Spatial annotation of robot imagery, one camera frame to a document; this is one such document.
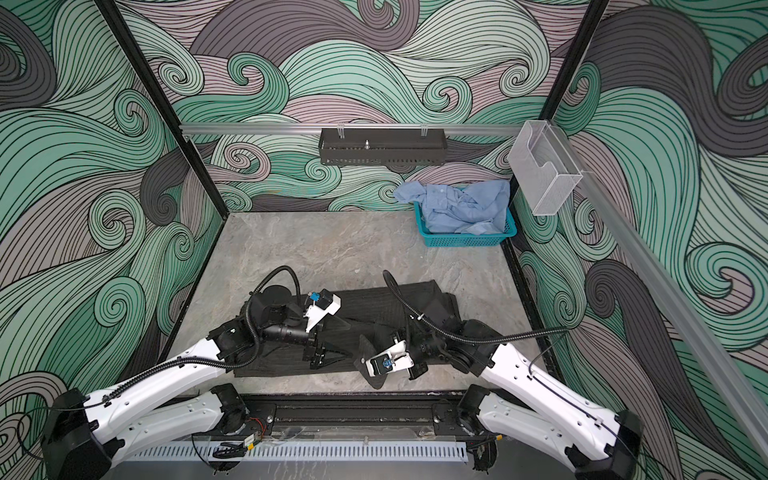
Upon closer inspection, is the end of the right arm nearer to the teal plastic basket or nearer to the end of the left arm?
the end of the left arm

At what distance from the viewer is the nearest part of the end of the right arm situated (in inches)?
19.3

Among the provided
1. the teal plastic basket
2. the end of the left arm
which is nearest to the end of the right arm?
the end of the left arm
